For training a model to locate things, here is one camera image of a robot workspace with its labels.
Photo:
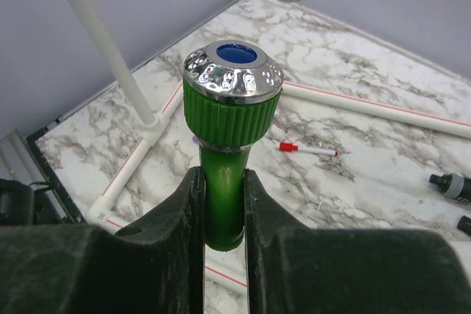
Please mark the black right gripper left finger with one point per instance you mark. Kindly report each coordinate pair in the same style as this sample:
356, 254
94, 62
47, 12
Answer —
153, 265

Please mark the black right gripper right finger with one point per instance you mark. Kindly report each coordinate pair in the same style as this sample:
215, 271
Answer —
292, 268

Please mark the green water faucet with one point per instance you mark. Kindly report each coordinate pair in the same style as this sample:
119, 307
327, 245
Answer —
231, 90

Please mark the white PVC pipe frame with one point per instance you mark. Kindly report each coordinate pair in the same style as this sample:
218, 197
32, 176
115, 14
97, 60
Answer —
153, 125

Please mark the red capped white marker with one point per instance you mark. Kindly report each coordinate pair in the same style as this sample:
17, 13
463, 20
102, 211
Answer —
290, 147

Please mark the black orange highlighter marker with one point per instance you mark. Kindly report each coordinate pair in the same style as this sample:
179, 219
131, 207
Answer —
464, 225

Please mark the black grey hose connector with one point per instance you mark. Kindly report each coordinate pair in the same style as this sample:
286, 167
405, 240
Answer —
452, 186

